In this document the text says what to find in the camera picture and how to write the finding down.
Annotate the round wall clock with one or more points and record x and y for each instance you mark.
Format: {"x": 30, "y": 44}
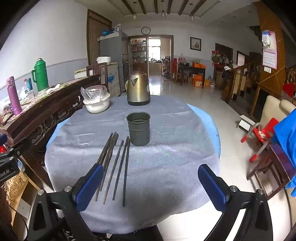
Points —
{"x": 146, "y": 30}

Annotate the orange box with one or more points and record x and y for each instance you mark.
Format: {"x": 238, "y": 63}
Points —
{"x": 198, "y": 80}

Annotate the brown slatted door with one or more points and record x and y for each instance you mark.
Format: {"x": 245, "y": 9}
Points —
{"x": 97, "y": 34}

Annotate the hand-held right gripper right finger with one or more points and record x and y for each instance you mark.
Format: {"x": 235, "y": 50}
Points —
{"x": 212, "y": 190}

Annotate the white appliance with blue print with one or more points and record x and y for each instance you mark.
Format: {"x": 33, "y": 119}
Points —
{"x": 114, "y": 78}

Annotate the gold electric kettle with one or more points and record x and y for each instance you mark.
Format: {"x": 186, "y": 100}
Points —
{"x": 138, "y": 88}

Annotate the glass display cabinet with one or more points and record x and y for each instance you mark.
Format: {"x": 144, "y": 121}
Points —
{"x": 138, "y": 53}

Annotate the grey metal chopstick holder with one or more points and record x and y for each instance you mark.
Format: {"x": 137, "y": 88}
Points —
{"x": 138, "y": 129}

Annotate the white pot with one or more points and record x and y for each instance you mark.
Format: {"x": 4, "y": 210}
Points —
{"x": 103, "y": 59}

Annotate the green thermos jug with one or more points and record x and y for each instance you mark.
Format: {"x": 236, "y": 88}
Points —
{"x": 41, "y": 74}

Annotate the small white stool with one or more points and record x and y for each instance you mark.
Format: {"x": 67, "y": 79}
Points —
{"x": 245, "y": 121}

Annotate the red child chair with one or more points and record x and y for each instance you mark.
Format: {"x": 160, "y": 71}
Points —
{"x": 261, "y": 134}

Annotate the dark purple wooden chair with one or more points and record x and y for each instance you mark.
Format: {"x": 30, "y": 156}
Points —
{"x": 275, "y": 162}

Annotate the pendant ceiling lamp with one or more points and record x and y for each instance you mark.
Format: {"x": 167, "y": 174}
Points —
{"x": 163, "y": 12}
{"x": 192, "y": 16}
{"x": 134, "y": 15}

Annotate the blue table cloth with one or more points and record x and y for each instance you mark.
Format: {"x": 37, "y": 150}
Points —
{"x": 203, "y": 115}

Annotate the purple thermos bottle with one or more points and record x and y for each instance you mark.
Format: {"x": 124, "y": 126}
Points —
{"x": 13, "y": 97}

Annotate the wooden stair railing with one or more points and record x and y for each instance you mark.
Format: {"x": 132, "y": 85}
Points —
{"x": 240, "y": 76}

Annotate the framed wall picture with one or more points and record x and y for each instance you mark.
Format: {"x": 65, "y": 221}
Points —
{"x": 195, "y": 43}

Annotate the dark wooden side table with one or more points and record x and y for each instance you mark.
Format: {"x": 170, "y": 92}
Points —
{"x": 192, "y": 68}

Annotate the grey table cloth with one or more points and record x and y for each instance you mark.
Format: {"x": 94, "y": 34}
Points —
{"x": 161, "y": 173}

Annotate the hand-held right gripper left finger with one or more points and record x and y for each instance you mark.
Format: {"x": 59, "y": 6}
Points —
{"x": 89, "y": 187}

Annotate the dark carved wooden sideboard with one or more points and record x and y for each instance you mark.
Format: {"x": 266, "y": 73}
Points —
{"x": 57, "y": 109}

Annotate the wall calendar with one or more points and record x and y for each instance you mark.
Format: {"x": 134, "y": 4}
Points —
{"x": 270, "y": 55}

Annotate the grey refrigerator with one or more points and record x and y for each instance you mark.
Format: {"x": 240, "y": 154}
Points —
{"x": 113, "y": 48}

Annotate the beige armchair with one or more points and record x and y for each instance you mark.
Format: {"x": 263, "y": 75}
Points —
{"x": 272, "y": 109}

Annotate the white bowl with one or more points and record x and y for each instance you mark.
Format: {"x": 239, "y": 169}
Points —
{"x": 97, "y": 106}

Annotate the blue bottle with red cap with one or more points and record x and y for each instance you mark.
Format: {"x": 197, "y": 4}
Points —
{"x": 29, "y": 84}

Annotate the white box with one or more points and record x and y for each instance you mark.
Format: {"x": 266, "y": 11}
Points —
{"x": 80, "y": 73}

